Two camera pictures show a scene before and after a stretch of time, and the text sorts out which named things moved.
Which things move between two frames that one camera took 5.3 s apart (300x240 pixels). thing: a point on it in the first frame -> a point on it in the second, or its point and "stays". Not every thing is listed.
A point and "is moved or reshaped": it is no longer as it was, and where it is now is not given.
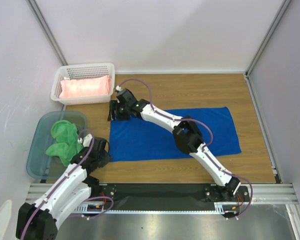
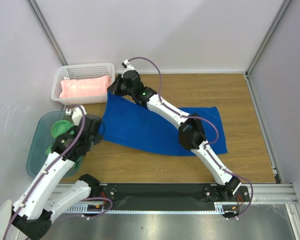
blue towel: x=140 y=137 is moved or reshaped
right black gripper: x=117 y=110 -> x=115 y=86
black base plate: x=160 y=196 stays
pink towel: x=95 y=86 stays
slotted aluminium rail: x=263 y=193 stays
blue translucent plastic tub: x=40 y=165 stays
